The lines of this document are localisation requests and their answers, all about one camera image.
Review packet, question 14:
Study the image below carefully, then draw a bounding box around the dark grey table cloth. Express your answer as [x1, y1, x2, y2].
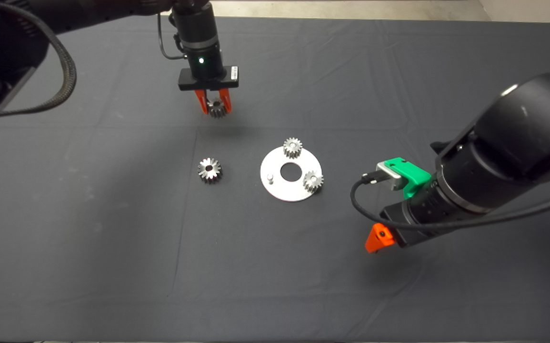
[0, 13, 550, 343]

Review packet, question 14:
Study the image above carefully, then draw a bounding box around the thick black braided cable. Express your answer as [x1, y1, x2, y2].
[0, 1, 77, 122]

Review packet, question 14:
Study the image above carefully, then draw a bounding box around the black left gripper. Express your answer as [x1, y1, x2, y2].
[178, 45, 240, 115]

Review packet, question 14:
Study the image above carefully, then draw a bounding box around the small steel gear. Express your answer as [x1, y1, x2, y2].
[207, 98, 228, 119]
[302, 170, 324, 193]
[282, 137, 303, 160]

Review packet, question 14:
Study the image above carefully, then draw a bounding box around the round metal plate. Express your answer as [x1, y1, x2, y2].
[260, 146, 323, 202]

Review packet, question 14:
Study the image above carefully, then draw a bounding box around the larger steel gear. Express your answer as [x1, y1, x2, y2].
[197, 157, 223, 184]

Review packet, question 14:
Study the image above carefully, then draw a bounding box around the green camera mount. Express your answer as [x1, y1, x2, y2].
[384, 157, 431, 200]

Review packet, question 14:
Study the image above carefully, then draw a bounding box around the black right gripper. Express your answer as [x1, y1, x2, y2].
[365, 183, 482, 254]

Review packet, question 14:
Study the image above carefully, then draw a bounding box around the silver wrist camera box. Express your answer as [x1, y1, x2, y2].
[375, 162, 403, 192]

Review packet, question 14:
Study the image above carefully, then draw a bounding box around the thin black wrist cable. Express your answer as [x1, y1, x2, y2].
[157, 12, 187, 61]

